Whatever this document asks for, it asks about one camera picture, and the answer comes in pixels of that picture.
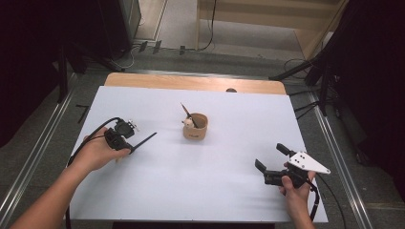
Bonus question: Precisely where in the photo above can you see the black angle bracket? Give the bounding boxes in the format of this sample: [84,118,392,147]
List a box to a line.
[75,104,91,124]

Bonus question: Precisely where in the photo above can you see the black curtain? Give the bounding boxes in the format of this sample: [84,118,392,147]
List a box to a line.
[318,0,405,201]
[0,0,106,147]

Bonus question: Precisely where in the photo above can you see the dark chopstick with tan handle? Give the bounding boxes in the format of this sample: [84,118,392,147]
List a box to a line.
[180,102,201,129]
[129,132,159,155]

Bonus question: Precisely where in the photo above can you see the black stand post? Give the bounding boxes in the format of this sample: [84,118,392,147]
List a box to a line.
[56,44,70,104]

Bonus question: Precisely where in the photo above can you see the white floor cable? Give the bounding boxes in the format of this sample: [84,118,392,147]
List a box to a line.
[109,44,141,72]

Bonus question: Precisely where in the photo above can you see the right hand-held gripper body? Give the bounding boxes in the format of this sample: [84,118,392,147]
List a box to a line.
[264,151,331,189]

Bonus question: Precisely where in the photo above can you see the wooden table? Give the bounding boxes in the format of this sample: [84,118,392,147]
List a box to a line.
[104,72,288,95]

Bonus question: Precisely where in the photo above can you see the dark cabinet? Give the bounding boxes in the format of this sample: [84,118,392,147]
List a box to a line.
[94,0,142,61]

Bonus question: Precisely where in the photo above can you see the person's right hand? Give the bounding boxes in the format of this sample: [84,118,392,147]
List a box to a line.
[279,162,317,205]

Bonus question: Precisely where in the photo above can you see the wooden cup with animal figure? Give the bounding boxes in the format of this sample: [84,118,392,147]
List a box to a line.
[181,113,209,141]

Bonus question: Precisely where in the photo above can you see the white table mat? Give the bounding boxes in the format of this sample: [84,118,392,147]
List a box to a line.
[68,85,329,223]

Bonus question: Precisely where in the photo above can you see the black hanging cable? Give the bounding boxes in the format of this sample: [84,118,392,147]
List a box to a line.
[198,0,218,52]

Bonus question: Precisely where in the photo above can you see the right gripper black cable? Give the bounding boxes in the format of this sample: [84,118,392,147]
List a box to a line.
[305,173,348,229]

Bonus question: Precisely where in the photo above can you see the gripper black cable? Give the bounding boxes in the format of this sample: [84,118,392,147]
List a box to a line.
[64,116,122,229]
[305,173,348,229]

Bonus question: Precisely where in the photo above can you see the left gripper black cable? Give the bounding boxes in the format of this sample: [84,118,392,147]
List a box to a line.
[64,116,122,229]

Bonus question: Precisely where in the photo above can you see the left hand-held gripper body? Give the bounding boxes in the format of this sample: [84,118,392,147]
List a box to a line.
[104,117,139,155]

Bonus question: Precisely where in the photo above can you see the black stand legs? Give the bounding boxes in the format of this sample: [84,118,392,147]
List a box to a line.
[268,56,330,117]

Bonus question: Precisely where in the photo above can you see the metal floor rail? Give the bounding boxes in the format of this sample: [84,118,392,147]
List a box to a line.
[307,92,374,229]
[0,73,79,220]

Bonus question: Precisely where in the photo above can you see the person's left hand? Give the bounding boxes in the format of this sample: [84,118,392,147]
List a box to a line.
[71,127,132,173]

